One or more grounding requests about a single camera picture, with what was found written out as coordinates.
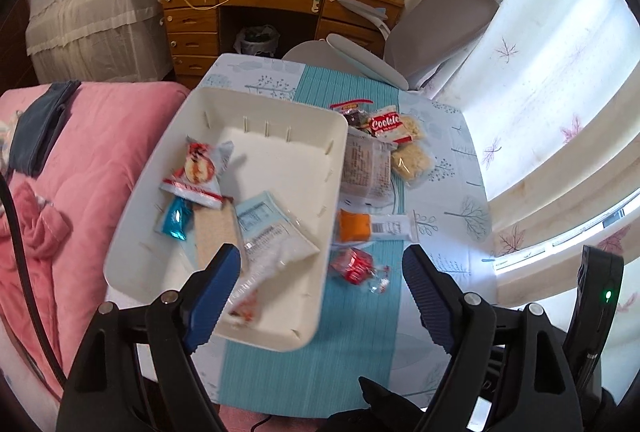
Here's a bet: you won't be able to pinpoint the white plastic tray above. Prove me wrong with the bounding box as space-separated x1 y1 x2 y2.
103 87 349 353

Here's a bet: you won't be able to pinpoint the red candy packet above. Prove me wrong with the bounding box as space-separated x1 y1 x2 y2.
332 247 376 285

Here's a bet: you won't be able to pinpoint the yellow crisp cake packet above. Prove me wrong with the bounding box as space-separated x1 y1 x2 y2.
390 114 436 185

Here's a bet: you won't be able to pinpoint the orange snack packet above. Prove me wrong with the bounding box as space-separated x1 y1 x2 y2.
337 208 418 243

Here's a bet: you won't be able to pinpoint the blue jeans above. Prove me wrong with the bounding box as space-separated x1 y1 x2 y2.
10 81 82 175

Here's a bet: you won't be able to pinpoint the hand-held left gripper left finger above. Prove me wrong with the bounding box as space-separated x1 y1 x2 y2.
56 243 242 432

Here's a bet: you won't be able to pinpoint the red and white cookie packet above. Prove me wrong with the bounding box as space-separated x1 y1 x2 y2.
367 111 413 144

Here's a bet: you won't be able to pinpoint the red and white snack packet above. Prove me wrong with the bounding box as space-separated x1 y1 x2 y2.
159 135 236 210

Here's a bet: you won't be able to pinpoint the tree print tablecloth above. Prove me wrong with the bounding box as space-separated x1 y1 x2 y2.
107 53 498 418

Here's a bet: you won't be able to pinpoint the trash bin with black bag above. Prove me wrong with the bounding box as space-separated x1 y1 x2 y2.
234 24 281 59

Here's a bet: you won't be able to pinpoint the grey office chair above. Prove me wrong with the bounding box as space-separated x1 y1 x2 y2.
281 0 521 93

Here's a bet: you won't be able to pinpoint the leaf print curtain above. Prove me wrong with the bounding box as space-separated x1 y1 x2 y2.
400 0 640 413

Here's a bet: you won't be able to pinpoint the clear wrapped candy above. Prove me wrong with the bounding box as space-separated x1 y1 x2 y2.
367 264 393 295

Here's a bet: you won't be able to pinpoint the small blue snack packet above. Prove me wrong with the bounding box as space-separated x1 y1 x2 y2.
154 197 195 243

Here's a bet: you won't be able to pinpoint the brown chocolate snack packet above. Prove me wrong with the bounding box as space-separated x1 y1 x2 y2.
330 99 373 128

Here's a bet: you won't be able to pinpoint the clear tube packet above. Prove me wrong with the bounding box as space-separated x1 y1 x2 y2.
225 282 266 328

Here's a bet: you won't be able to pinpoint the white printed snack packet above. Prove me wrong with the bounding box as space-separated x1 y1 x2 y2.
342 127 393 205

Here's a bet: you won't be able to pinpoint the beige cake packet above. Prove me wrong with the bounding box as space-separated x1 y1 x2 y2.
192 197 246 273

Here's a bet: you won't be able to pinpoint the dark cloth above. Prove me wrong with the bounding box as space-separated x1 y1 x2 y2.
320 377 431 432

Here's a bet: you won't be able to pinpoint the clear packet with white label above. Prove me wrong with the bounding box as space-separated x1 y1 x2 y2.
235 191 322 283

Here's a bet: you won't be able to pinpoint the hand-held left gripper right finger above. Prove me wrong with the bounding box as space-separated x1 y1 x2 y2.
402 244 583 432

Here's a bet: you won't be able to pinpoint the window frame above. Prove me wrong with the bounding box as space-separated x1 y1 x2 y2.
492 204 640 270

